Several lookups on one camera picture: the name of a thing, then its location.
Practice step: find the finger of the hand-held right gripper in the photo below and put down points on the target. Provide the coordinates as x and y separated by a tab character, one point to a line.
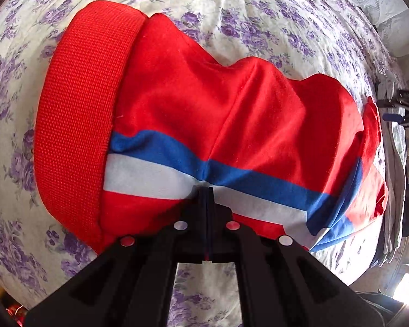
390	103

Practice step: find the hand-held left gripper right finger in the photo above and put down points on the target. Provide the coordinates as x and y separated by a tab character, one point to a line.
216	215

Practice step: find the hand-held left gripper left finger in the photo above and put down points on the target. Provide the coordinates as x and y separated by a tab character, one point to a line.
200	211

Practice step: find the red pants with striped band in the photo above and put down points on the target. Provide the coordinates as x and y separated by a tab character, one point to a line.
204	115

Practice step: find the grey cloth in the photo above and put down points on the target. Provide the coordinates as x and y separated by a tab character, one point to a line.
397	190

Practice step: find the floral purple bed sheet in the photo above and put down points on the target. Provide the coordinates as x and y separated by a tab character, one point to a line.
259	17

